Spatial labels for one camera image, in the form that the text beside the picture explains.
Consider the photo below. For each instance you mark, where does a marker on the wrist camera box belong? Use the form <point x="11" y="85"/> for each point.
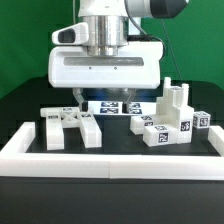
<point x="77" y="34"/>

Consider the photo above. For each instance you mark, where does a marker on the white chair back frame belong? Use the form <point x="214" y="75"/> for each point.
<point x="60" y="118"/>

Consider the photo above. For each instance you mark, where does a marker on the white chair seat part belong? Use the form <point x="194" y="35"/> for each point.
<point x="173" y="109"/>

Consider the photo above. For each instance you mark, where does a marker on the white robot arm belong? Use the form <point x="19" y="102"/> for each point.
<point x="108" y="48"/>

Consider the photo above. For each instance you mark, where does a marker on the white marker sheet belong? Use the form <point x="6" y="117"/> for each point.
<point x="114" y="108"/>

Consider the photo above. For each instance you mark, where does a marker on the white tagged cube right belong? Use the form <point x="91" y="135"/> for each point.
<point x="201" y="119"/>

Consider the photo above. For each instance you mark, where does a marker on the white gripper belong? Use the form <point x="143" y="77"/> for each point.
<point x="136" y="66"/>

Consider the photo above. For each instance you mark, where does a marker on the white U-shaped fence frame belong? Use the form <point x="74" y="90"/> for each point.
<point x="15" y="160"/>

